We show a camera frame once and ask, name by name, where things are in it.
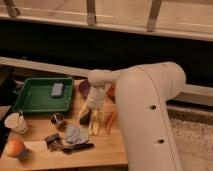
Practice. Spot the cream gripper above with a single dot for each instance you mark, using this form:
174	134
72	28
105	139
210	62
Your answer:
84	109

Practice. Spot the yellow banana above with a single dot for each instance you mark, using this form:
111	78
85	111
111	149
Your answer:
95	122

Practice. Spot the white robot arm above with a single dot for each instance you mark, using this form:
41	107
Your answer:
141	93

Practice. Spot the purple bowl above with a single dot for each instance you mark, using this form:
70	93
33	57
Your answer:
84	88

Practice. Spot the orange bowl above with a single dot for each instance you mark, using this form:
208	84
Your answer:
111	91

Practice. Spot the black rectangular block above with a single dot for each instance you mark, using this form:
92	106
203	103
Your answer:
85	119

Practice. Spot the orange carrot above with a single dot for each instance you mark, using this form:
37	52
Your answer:
110	121

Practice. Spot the grey crumpled cloth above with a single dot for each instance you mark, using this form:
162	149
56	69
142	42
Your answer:
76	135

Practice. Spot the dark round can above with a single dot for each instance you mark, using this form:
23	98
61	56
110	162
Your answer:
57	120

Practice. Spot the grey sponge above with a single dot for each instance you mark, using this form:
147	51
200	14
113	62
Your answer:
57	90

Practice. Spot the green plastic tray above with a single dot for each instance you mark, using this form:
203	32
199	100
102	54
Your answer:
36	97

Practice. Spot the small black clip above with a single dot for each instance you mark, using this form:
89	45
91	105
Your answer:
52	138

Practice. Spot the white paper cup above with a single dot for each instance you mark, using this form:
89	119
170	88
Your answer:
16	122

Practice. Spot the red yellow apple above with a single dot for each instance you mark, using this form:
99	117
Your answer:
15	148

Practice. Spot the black handled tool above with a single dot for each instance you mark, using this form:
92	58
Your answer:
77	147

